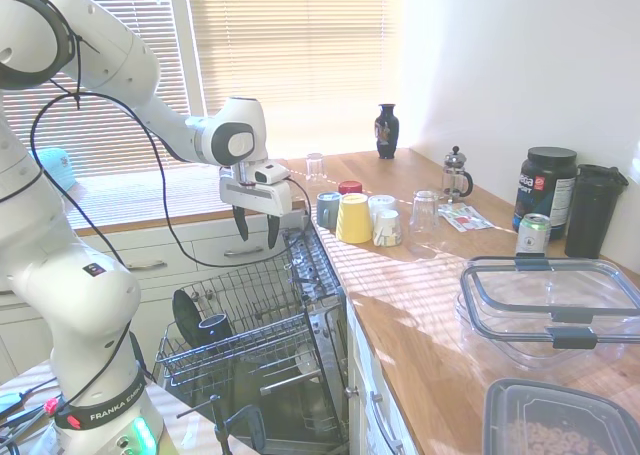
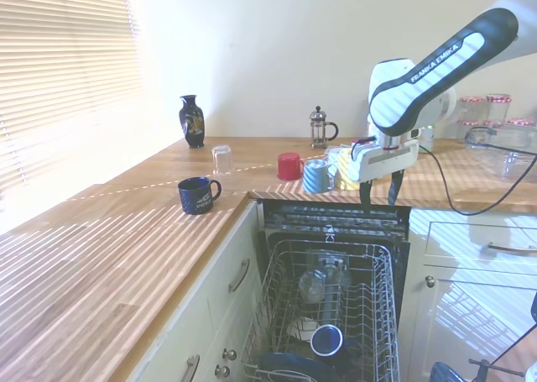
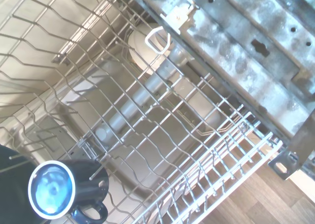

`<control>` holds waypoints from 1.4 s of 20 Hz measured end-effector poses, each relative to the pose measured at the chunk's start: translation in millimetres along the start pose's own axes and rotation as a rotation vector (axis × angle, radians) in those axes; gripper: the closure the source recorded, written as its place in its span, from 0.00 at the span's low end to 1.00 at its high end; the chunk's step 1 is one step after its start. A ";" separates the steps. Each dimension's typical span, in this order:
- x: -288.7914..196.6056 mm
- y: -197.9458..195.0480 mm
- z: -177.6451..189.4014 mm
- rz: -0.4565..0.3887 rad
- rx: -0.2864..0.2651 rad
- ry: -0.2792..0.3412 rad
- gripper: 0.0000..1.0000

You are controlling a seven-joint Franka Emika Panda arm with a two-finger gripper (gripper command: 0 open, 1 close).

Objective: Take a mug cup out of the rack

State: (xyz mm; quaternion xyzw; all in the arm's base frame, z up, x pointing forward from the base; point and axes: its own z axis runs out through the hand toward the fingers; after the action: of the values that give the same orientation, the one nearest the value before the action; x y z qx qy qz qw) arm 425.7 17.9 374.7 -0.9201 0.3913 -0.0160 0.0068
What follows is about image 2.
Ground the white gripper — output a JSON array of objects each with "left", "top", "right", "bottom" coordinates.
[{"left": 349, "top": 139, "right": 421, "bottom": 211}]

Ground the plain dark blue mug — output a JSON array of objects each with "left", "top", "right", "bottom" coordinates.
[{"left": 310, "top": 323, "right": 362, "bottom": 374}]

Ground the yellow mug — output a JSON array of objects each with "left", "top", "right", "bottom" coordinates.
[{"left": 336, "top": 148, "right": 362, "bottom": 191}]

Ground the light blue mug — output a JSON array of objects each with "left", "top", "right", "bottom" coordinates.
[{"left": 302, "top": 159, "right": 337, "bottom": 195}]

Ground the red mug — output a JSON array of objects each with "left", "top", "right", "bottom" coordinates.
[{"left": 276, "top": 151, "right": 306, "bottom": 182}]

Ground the dark blue printed mug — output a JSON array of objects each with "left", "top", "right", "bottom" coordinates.
[{"left": 177, "top": 176, "right": 222, "bottom": 217}]

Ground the dishwasher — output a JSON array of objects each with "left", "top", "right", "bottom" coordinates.
[{"left": 253, "top": 198, "right": 413, "bottom": 382}]

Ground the glass french press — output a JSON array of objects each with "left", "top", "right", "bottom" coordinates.
[{"left": 309, "top": 105, "right": 340, "bottom": 150}]

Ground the tall clear glass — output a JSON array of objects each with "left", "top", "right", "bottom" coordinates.
[{"left": 307, "top": 249, "right": 352, "bottom": 287}]

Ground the glass jar red checked lid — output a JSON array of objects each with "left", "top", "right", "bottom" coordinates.
[
  {"left": 458, "top": 96, "right": 486, "bottom": 123},
  {"left": 504, "top": 117, "right": 537, "bottom": 132},
  {"left": 486, "top": 92, "right": 513, "bottom": 123},
  {"left": 456, "top": 119, "right": 483, "bottom": 144}
]

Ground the round drinking glass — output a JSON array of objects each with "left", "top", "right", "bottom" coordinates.
[{"left": 298, "top": 268, "right": 327, "bottom": 304}]

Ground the clear glass bowl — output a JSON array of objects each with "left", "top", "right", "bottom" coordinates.
[{"left": 472, "top": 146, "right": 537, "bottom": 182}]

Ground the grey cutlery holder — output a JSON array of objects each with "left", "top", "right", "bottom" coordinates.
[{"left": 315, "top": 255, "right": 343, "bottom": 328}]

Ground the white plate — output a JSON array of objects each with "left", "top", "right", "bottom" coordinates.
[{"left": 288, "top": 316, "right": 321, "bottom": 342}]

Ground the clear glass tumbler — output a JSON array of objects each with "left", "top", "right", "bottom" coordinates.
[{"left": 211, "top": 144, "right": 235, "bottom": 177}]

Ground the blue striped object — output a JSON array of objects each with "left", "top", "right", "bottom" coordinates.
[{"left": 429, "top": 361, "right": 463, "bottom": 382}]

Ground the blue plate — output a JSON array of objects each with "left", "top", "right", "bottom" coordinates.
[{"left": 255, "top": 349, "right": 337, "bottom": 382}]

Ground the dark blue gold vase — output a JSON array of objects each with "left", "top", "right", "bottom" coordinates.
[{"left": 178, "top": 94, "right": 206, "bottom": 149}]

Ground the black metal clamp stand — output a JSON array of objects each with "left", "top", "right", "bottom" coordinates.
[{"left": 468, "top": 358, "right": 526, "bottom": 382}]

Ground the cream window blind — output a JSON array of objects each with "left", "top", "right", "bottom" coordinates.
[{"left": 0, "top": 0, "right": 146, "bottom": 201}]

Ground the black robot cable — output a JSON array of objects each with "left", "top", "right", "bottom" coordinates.
[{"left": 418, "top": 143, "right": 537, "bottom": 217}]

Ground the wire dishwasher rack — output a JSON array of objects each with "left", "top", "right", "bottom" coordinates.
[{"left": 240, "top": 238, "right": 402, "bottom": 382}]

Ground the thin black cable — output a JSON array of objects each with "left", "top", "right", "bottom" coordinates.
[{"left": 482, "top": 129, "right": 537, "bottom": 157}]

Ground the metal bar drawer handle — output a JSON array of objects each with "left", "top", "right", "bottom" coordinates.
[
  {"left": 487, "top": 241, "right": 537, "bottom": 254},
  {"left": 227, "top": 258, "right": 252, "bottom": 293},
  {"left": 181, "top": 353, "right": 201, "bottom": 382}
]

